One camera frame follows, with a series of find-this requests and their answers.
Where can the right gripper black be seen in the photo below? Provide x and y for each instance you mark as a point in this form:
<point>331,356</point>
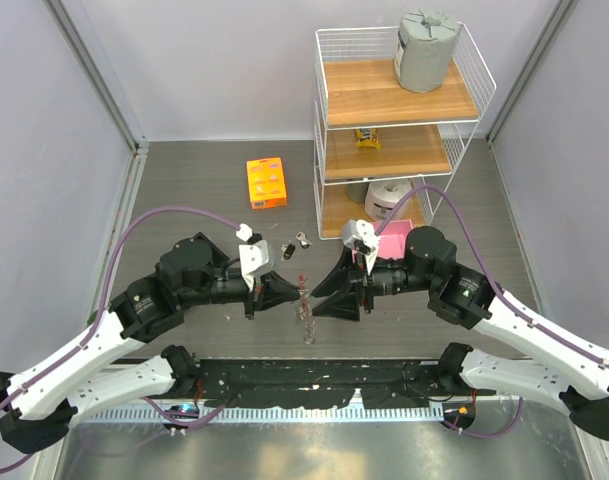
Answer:
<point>347,274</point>

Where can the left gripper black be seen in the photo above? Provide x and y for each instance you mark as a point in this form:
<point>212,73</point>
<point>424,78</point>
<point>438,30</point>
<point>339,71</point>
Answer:
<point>269,290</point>

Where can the metal keyring holder red grip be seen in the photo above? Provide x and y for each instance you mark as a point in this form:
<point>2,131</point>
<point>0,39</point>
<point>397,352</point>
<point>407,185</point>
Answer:
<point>304,312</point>

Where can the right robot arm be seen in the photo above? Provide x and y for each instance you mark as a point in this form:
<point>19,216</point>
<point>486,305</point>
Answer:
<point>561,370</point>

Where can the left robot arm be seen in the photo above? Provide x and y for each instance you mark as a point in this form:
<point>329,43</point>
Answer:
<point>42,403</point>

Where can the black tag key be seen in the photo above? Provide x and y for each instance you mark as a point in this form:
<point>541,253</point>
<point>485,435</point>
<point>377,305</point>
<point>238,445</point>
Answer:
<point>288,251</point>

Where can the pink open box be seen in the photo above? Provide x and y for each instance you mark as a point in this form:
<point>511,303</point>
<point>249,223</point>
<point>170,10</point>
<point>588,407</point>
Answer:
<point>393,238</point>

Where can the black plastic bin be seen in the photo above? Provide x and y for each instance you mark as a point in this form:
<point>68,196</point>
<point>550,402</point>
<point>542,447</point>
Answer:
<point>219,257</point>

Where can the grey can on shelf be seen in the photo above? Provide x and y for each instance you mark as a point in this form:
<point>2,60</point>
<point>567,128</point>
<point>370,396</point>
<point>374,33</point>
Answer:
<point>357,192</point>

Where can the white paper roll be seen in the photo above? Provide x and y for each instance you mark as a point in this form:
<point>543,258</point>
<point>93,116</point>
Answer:
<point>383,196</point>

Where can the orange cardboard box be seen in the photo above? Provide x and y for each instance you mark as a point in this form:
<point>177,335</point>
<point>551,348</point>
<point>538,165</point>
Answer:
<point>266,183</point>

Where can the yellow snack packet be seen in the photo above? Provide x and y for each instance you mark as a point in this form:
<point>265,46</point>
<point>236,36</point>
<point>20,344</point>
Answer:
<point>367,138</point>

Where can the grey wrapped paper roll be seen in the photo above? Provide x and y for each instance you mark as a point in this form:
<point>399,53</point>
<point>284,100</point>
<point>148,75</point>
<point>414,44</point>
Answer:
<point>426,40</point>

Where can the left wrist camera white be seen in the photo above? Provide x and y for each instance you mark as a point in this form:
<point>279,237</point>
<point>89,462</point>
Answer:
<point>255,254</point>

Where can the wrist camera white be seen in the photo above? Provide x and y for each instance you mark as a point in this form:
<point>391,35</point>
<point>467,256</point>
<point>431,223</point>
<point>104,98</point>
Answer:
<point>360,236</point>
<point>255,254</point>

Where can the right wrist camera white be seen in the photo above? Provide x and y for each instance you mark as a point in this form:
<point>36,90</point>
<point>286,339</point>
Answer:
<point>360,236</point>

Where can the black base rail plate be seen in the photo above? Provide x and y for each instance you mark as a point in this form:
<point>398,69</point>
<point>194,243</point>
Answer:
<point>322,383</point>

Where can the white slotted cable duct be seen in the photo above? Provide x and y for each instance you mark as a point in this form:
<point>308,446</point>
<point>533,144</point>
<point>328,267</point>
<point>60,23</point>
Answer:
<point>353,413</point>

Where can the white wire shelf rack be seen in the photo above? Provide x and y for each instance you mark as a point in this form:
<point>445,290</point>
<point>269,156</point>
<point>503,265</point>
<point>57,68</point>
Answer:
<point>422,135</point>

